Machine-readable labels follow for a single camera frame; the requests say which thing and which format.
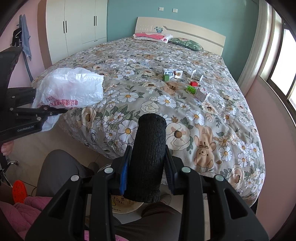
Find floral bed quilt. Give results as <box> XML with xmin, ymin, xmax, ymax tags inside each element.
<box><xmin>33</xmin><ymin>37</ymin><xmax>265</xmax><ymax>205</ymax></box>

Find blue white milk carton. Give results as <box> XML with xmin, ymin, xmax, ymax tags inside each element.
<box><xmin>163</xmin><ymin>69</ymin><xmax>183</xmax><ymax>79</ymax></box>

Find white curtain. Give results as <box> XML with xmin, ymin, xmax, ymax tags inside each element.
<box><xmin>237</xmin><ymin>1</ymin><xmax>273</xmax><ymax>96</ymax></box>

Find window with frame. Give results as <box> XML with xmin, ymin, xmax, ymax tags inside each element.
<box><xmin>260</xmin><ymin>11</ymin><xmax>295</xmax><ymax>119</ymax></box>

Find orange round object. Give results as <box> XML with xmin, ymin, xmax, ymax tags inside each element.
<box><xmin>11</xmin><ymin>180</ymin><xmax>28</xmax><ymax>203</ymax></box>

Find pink quilted jacket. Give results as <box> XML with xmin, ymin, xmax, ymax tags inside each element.
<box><xmin>1</xmin><ymin>196</ymin><xmax>52</xmax><ymax>240</ymax></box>

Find cream wardrobe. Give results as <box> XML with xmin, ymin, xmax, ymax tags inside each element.
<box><xmin>45</xmin><ymin>0</ymin><xmax>108</xmax><ymax>64</ymax></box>

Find white yogurt cup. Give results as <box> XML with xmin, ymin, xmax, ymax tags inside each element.
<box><xmin>191</xmin><ymin>70</ymin><xmax>204</xmax><ymax>81</ymax></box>

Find pink white pillow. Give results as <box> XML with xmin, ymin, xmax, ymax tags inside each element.
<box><xmin>133</xmin><ymin>32</ymin><xmax>173</xmax><ymax>44</ymax></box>

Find cream wooden headboard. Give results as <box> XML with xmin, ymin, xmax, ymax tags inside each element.
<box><xmin>135</xmin><ymin>16</ymin><xmax>226</xmax><ymax>56</ymax></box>

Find green toy brick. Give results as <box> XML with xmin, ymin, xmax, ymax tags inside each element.
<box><xmin>187</xmin><ymin>85</ymin><xmax>197</xmax><ymax>94</ymax></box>

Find red block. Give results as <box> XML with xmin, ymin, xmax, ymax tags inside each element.
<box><xmin>190</xmin><ymin>81</ymin><xmax>200</xmax><ymax>87</ymax></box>

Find white paper trash bin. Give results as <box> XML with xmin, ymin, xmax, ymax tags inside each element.
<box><xmin>97</xmin><ymin>163</ymin><xmax>143</xmax><ymax>215</ymax></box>

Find small white medicine box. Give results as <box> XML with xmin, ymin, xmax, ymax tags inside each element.
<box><xmin>195</xmin><ymin>87</ymin><xmax>210</xmax><ymax>102</ymax></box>

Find hanging blue clothes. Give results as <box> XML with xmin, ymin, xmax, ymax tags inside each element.
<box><xmin>11</xmin><ymin>15</ymin><xmax>32</xmax><ymax>61</ymax></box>

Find person's left hand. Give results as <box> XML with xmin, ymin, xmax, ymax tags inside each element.
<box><xmin>1</xmin><ymin>141</ymin><xmax>14</xmax><ymax>156</ymax></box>

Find small green block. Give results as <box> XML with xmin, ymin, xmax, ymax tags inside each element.
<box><xmin>163</xmin><ymin>74</ymin><xmax>170</xmax><ymax>82</ymax></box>

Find white plastic bag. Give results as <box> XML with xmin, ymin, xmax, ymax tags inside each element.
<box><xmin>31</xmin><ymin>67</ymin><xmax>105</xmax><ymax>132</ymax></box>

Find black cylindrical roll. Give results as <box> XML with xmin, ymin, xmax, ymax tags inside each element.
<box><xmin>123</xmin><ymin>113</ymin><xmax>167</xmax><ymax>203</ymax></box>

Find green floral pillow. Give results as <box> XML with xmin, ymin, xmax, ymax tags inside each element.
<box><xmin>169</xmin><ymin>38</ymin><xmax>204</xmax><ymax>51</ymax></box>

